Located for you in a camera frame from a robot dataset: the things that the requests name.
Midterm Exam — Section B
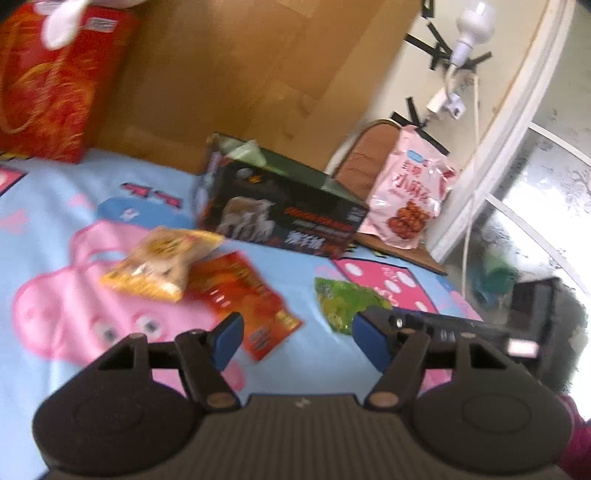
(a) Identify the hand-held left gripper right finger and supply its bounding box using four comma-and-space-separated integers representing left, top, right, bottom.
352, 313, 522, 412

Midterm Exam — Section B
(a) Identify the white light bulb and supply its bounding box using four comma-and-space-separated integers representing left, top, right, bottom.
450, 1, 497, 68

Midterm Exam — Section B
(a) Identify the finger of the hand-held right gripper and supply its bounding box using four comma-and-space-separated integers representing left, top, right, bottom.
360, 307, 511, 344

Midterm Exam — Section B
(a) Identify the yellow snack packet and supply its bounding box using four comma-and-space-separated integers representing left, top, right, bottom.
100, 227, 225, 303

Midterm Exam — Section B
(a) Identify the light green snack packet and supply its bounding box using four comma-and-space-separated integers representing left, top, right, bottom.
222, 140, 266, 164

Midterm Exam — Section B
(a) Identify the large pink snack bag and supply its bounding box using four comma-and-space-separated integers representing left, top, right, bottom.
358, 124, 458, 250

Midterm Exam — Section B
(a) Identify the red gift bag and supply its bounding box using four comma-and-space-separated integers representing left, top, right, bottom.
0, 4, 141, 164

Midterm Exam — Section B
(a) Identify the dark green snack packet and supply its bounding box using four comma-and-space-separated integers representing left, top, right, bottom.
315, 277, 393, 335

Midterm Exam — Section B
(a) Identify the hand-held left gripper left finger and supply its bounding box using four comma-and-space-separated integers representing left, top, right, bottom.
88, 311, 245, 412

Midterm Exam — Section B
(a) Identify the wooden chair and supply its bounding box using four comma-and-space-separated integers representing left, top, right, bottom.
325, 119, 448, 276

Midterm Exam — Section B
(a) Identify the white cable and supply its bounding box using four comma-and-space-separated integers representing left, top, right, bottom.
459, 74, 483, 296

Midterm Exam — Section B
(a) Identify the white plug adapter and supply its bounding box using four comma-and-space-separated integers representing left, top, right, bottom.
426, 90, 465, 118

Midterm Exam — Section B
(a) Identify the wooden board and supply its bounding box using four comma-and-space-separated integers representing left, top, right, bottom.
95, 0, 423, 178

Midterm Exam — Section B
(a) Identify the white window frame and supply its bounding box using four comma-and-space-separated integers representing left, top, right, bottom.
429, 0, 591, 287

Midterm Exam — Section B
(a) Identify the black cardboard box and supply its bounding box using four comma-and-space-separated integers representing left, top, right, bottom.
196, 133, 370, 259

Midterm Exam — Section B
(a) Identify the red snack packet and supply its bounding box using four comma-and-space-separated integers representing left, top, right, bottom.
185, 251, 303, 362

